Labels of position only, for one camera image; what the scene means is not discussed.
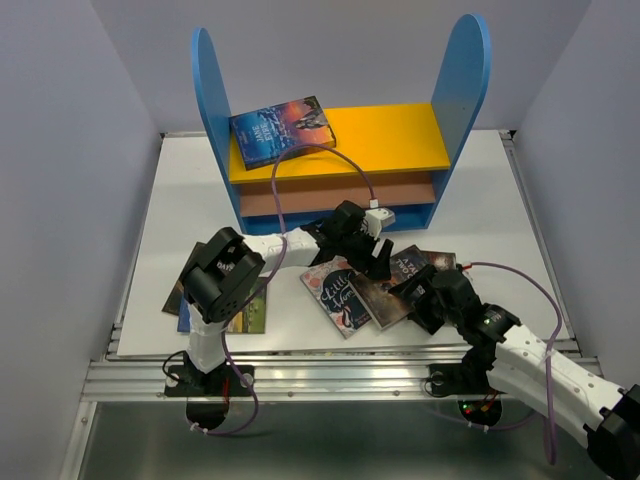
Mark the Animal Farm book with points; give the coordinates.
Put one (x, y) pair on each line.
(251, 320)

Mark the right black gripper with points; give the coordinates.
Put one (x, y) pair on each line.
(419, 313)

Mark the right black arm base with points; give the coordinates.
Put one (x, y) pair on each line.
(480, 406)

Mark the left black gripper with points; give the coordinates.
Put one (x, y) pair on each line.
(378, 267)

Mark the Edward Rulane brown book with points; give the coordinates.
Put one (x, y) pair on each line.
(441, 261)

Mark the aluminium rail frame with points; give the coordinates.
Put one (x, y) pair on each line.
(482, 218)

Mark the Jane Eyre blue book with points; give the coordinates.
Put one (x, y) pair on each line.
(263, 135)

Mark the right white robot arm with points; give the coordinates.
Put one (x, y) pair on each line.
(507, 357)

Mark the A Tale of Two Cities book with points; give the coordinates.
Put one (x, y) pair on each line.
(384, 308)

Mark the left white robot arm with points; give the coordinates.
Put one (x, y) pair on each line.
(221, 275)

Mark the blue and yellow wooden bookshelf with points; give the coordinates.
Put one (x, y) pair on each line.
(408, 151)

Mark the Little Women book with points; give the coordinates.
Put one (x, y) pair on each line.
(329, 283)

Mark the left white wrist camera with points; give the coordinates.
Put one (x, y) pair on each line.
(377, 218)

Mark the dark Days to See book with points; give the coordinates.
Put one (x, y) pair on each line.
(173, 302)

